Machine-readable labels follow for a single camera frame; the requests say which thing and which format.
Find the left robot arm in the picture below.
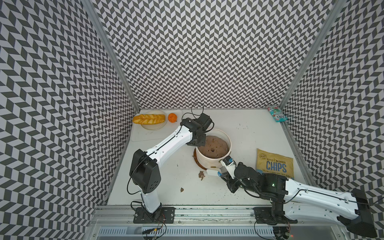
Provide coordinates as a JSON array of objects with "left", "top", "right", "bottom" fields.
[{"left": 129, "top": 113, "right": 215, "bottom": 214}]

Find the fallen mud lump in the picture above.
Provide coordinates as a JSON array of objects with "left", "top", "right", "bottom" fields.
[{"left": 199, "top": 171, "right": 205, "bottom": 181}]

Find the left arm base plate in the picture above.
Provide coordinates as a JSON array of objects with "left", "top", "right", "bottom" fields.
[{"left": 133, "top": 206, "right": 176, "bottom": 224}]

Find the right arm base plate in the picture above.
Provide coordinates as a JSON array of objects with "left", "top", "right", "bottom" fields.
[{"left": 253, "top": 207, "right": 298, "bottom": 226}]

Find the clear glass bowl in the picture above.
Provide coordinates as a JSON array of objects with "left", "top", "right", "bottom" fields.
[{"left": 141, "top": 110, "right": 168, "bottom": 131}]

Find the white ceramic pot with mud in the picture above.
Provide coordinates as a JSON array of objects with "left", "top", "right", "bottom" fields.
[{"left": 195, "top": 129, "right": 232, "bottom": 169}]

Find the teal snack packet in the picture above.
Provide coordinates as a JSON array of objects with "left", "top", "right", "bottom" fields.
[{"left": 267, "top": 105, "right": 288, "bottom": 123}]

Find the yellow chips bag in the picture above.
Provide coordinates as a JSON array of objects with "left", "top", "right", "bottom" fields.
[{"left": 256, "top": 149, "right": 294, "bottom": 179}]

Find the orange mandarin fruit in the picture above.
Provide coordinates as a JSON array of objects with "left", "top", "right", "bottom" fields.
[{"left": 168, "top": 113, "right": 178, "bottom": 123}]

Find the white cutting board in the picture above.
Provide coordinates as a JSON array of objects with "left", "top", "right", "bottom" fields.
[{"left": 130, "top": 110, "right": 183, "bottom": 142}]

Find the baguette bread loaf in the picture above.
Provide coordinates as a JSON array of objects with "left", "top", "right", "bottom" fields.
[{"left": 133, "top": 114, "right": 166, "bottom": 125}]

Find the aluminium front rail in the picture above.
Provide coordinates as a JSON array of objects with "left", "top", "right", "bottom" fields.
[{"left": 83, "top": 206, "right": 350, "bottom": 240}]

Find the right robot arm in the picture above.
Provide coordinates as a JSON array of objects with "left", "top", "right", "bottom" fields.
[{"left": 218, "top": 159, "right": 378, "bottom": 238}]

